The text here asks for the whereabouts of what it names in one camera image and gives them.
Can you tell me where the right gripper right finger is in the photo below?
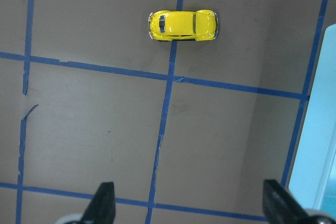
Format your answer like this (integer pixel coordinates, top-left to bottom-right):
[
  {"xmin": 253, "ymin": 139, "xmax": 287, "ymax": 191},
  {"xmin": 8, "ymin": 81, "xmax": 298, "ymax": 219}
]
[{"xmin": 262, "ymin": 179, "xmax": 309, "ymax": 224}]

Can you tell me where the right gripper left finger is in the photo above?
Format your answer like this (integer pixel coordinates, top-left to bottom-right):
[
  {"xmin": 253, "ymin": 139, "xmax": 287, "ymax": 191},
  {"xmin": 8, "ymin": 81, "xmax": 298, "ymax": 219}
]
[{"xmin": 81, "ymin": 182, "xmax": 116, "ymax": 224}]

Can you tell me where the yellow beetle toy car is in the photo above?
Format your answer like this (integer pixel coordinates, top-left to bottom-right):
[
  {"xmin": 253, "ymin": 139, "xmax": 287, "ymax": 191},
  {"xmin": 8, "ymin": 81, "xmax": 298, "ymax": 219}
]
[{"xmin": 148, "ymin": 9, "xmax": 218, "ymax": 42}]

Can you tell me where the light blue plastic bin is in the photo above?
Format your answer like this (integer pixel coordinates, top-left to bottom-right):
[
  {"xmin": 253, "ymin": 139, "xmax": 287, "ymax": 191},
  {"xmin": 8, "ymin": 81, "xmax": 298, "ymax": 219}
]
[{"xmin": 289, "ymin": 25, "xmax": 335, "ymax": 215}]

